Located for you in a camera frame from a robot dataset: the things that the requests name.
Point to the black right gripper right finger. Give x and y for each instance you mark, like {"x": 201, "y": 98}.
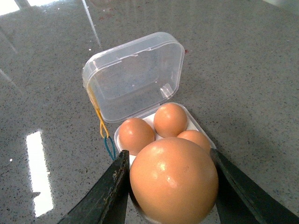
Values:
{"x": 241, "y": 201}

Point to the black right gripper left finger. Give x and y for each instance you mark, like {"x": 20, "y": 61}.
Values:
{"x": 106, "y": 202}

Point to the brown egg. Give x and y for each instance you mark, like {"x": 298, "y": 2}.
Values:
{"x": 174, "y": 181}
{"x": 170, "y": 120}
{"x": 135, "y": 134}
{"x": 197, "y": 138}

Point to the clear plastic egg box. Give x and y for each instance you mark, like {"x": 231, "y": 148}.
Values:
{"x": 134, "y": 79}

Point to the brown egg in box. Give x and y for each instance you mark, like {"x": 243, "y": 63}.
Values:
{"x": 197, "y": 138}
{"x": 170, "y": 120}
{"x": 135, "y": 134}

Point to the blue rubber band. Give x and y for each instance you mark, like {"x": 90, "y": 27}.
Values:
{"x": 110, "y": 147}

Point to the yellow rubber band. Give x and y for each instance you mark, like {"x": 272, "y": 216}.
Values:
{"x": 103, "y": 129}

